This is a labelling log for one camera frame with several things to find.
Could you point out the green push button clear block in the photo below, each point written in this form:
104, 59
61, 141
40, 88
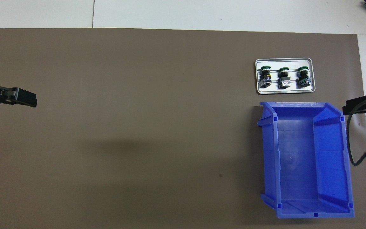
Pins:
285, 79

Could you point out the green push button black block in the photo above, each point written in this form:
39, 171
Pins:
303, 78

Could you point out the green push button yellow label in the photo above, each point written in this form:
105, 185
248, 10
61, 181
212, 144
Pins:
265, 78

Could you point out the silver metal tray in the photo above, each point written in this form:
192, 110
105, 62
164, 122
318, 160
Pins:
284, 91

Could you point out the blue plastic storage bin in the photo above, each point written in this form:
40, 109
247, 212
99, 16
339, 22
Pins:
297, 165

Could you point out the brown table mat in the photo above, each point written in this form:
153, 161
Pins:
138, 127

